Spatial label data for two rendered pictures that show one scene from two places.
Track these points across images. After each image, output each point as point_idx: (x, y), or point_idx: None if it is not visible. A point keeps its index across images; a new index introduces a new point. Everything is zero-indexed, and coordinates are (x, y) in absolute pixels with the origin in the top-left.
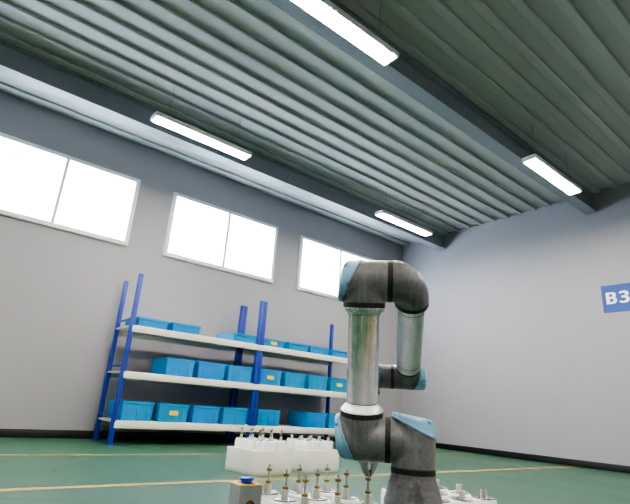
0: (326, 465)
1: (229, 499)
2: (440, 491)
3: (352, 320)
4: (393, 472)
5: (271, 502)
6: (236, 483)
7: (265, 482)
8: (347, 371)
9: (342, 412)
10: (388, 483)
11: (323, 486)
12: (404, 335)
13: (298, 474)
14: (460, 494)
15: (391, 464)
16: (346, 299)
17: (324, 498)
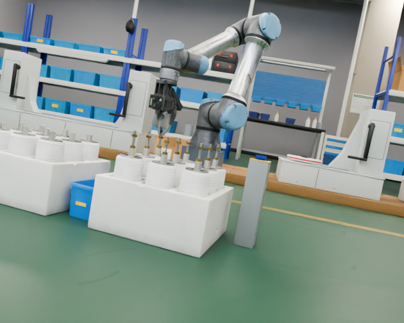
0: (135, 132)
1: (267, 175)
2: (88, 134)
3: (263, 53)
4: (218, 132)
5: (218, 172)
6: (270, 161)
7: (200, 161)
8: (250, 80)
9: (245, 104)
10: (213, 138)
11: (133, 152)
12: (221, 51)
13: (167, 147)
14: (67, 132)
15: (217, 128)
16: (270, 41)
17: (172, 160)
